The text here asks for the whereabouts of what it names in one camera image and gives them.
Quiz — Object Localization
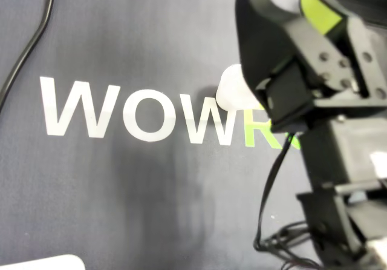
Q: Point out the dark grey printed mat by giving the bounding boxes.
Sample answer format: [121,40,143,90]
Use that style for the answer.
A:
[0,0,387,270]

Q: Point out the thick black cable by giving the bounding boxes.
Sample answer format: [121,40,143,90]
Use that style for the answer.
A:
[0,0,60,110]

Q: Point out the black plastic tray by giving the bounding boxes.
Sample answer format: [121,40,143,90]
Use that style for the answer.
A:
[328,0,387,38]

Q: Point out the white desk lamp base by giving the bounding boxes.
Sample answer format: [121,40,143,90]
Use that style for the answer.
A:
[0,254,86,270]

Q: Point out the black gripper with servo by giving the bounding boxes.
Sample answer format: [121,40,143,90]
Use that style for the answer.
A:
[235,0,387,132]

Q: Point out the white translucent plastic cup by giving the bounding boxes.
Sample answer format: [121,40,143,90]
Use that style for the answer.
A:
[215,64,261,111]

